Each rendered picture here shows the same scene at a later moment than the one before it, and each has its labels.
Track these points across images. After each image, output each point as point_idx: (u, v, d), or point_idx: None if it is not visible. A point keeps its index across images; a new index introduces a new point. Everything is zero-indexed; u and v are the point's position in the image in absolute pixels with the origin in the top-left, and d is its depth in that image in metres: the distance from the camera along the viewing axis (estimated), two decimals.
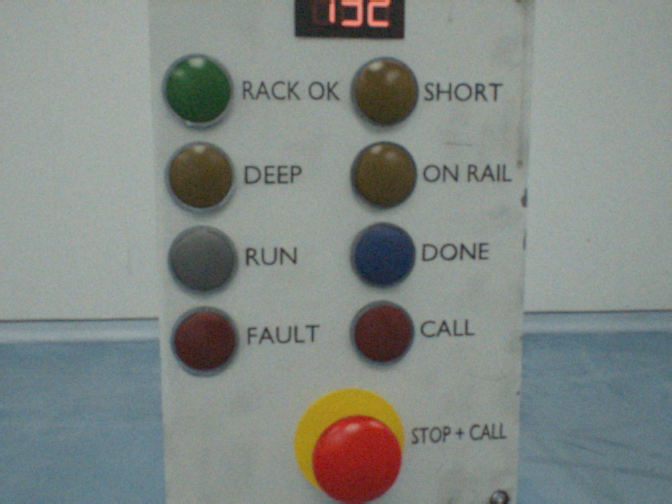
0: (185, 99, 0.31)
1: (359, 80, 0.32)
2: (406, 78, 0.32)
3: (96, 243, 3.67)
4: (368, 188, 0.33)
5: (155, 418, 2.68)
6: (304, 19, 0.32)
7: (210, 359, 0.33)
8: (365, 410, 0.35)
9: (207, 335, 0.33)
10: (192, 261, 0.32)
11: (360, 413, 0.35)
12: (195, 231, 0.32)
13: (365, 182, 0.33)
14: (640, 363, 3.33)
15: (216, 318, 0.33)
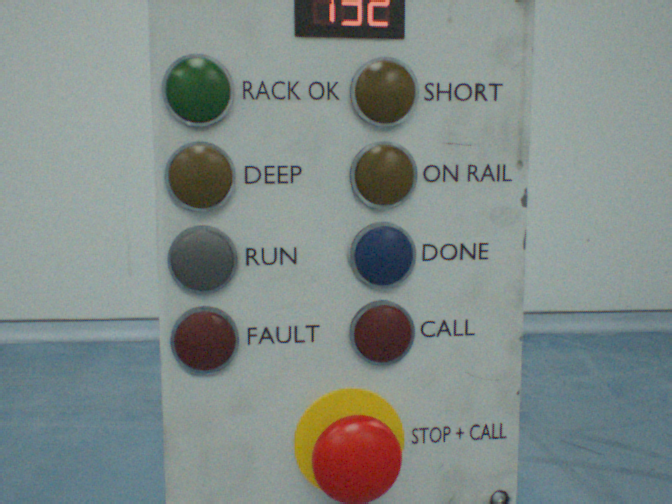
0: (185, 99, 0.31)
1: (359, 80, 0.32)
2: (406, 78, 0.32)
3: (96, 243, 3.67)
4: (368, 188, 0.33)
5: (155, 418, 2.68)
6: (304, 19, 0.32)
7: (210, 359, 0.33)
8: (365, 410, 0.35)
9: (207, 335, 0.33)
10: (192, 261, 0.32)
11: (360, 413, 0.35)
12: (195, 231, 0.32)
13: (365, 182, 0.33)
14: (640, 363, 3.33)
15: (216, 318, 0.33)
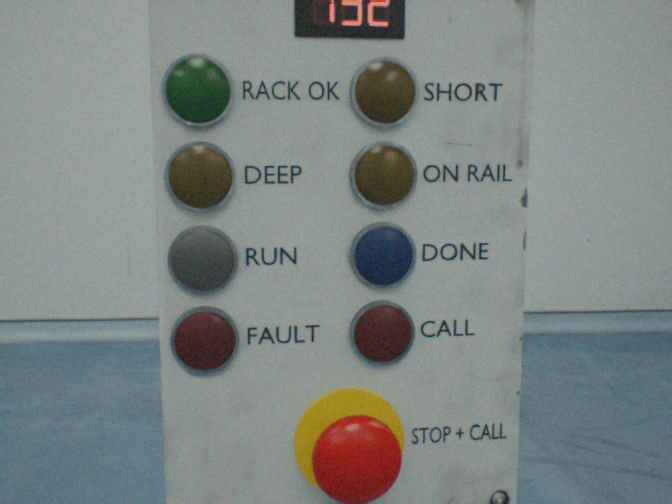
0: (185, 99, 0.31)
1: (359, 80, 0.32)
2: (406, 78, 0.32)
3: (96, 243, 3.67)
4: (368, 188, 0.33)
5: (155, 418, 2.68)
6: (304, 19, 0.32)
7: (210, 359, 0.33)
8: (365, 410, 0.35)
9: (207, 335, 0.33)
10: (192, 261, 0.32)
11: (360, 413, 0.35)
12: (195, 231, 0.32)
13: (365, 182, 0.33)
14: (640, 363, 3.33)
15: (216, 318, 0.33)
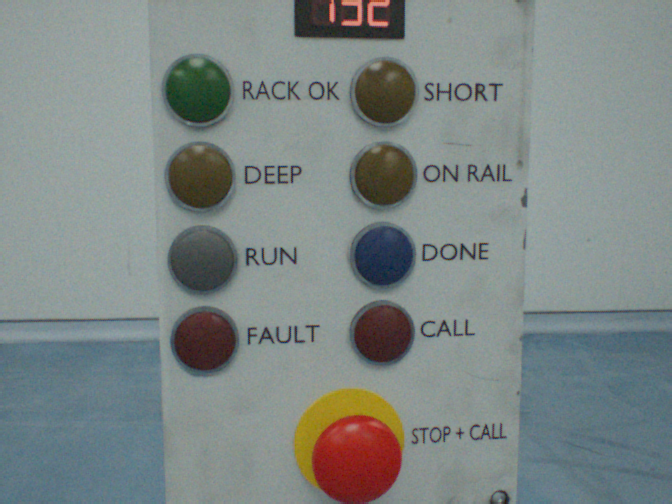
0: (185, 99, 0.31)
1: (359, 80, 0.32)
2: (406, 78, 0.32)
3: (96, 243, 3.67)
4: (368, 188, 0.33)
5: (155, 418, 2.68)
6: (304, 19, 0.32)
7: (210, 359, 0.33)
8: (365, 410, 0.35)
9: (207, 335, 0.33)
10: (192, 261, 0.32)
11: (360, 413, 0.35)
12: (195, 231, 0.32)
13: (365, 182, 0.33)
14: (640, 363, 3.33)
15: (216, 318, 0.33)
